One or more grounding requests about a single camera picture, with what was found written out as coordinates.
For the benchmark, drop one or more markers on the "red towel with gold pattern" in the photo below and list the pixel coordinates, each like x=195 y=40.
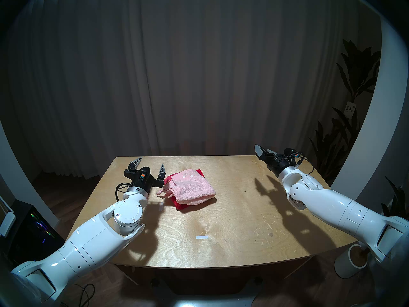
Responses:
x=182 y=205

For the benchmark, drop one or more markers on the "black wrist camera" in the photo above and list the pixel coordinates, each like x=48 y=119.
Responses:
x=142 y=176
x=292 y=153

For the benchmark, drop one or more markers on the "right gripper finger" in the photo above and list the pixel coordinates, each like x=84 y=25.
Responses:
x=271 y=152
x=260 y=151

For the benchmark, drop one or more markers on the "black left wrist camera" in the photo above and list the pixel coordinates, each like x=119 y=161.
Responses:
x=142 y=176

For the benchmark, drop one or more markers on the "small white box device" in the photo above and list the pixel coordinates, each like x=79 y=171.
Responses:
x=7 y=224

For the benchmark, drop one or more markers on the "grey pleated curtain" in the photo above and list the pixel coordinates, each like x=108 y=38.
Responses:
x=191 y=69

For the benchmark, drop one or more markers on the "dark potted plant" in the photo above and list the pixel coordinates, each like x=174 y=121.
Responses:
x=397 y=204

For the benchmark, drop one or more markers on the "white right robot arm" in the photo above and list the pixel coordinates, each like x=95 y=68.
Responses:
x=345 y=210

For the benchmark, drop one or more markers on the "tall dark leafy plant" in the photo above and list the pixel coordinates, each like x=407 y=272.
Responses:
x=358 y=69

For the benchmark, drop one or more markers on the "grey metal pedestal base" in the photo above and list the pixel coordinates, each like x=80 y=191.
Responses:
x=207 y=301

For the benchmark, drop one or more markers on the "black computer tower with lights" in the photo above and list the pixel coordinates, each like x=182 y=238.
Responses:
x=32 y=232

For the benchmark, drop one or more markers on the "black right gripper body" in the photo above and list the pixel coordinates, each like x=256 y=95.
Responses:
x=281 y=164

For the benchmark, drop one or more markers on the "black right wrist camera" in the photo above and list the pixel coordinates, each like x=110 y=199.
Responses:
x=292 y=153

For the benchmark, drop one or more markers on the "white cylindrical plant pot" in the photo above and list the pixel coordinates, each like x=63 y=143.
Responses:
x=346 y=264

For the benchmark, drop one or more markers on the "plain pink towel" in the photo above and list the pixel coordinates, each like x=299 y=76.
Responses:
x=191 y=188

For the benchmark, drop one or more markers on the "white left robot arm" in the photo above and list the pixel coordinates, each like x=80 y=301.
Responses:
x=96 y=242

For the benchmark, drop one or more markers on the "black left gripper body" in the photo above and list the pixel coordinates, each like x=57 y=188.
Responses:
x=145 y=183

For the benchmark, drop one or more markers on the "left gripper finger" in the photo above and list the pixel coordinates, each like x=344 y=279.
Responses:
x=135 y=164
x=162 y=172

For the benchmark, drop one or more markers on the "white paper plant tag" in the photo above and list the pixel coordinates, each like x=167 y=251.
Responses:
x=350 y=110

